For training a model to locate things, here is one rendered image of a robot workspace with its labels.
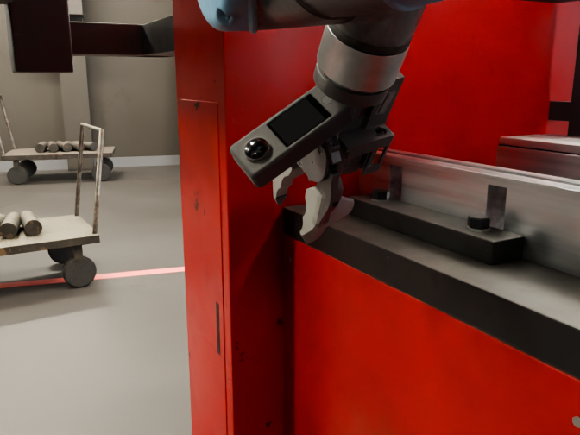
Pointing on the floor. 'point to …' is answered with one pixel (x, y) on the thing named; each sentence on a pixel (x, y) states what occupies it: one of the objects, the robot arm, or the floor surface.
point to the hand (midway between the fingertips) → (290, 217)
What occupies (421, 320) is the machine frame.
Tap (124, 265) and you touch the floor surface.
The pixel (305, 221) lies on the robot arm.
